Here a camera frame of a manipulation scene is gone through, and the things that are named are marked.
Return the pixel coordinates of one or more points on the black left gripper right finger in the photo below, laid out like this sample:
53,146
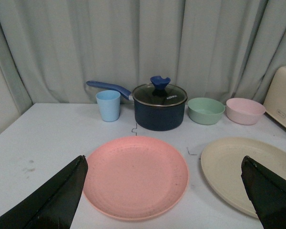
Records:
58,212

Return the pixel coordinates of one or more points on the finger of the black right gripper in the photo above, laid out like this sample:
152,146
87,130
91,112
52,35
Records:
267,197
274,173

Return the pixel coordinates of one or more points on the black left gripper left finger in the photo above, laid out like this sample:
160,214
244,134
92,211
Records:
23,212

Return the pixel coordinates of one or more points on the pink plate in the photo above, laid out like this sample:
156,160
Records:
135,178

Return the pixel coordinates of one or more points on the cream plate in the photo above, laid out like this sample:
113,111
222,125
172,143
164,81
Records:
221,165

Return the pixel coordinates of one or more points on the cream toaster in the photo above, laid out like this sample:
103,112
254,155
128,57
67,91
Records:
275,101

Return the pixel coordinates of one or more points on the pink bowl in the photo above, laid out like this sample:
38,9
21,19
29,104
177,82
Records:
244,111

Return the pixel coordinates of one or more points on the green bowl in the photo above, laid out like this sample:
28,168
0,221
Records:
205,111

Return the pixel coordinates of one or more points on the light blue cup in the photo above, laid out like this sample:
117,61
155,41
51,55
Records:
109,105

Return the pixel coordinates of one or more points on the dark blue saucepan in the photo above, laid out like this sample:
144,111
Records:
148,117

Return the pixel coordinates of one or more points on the glass pot lid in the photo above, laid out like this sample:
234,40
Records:
159,93

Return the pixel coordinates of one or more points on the grey curtain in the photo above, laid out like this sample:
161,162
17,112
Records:
219,49

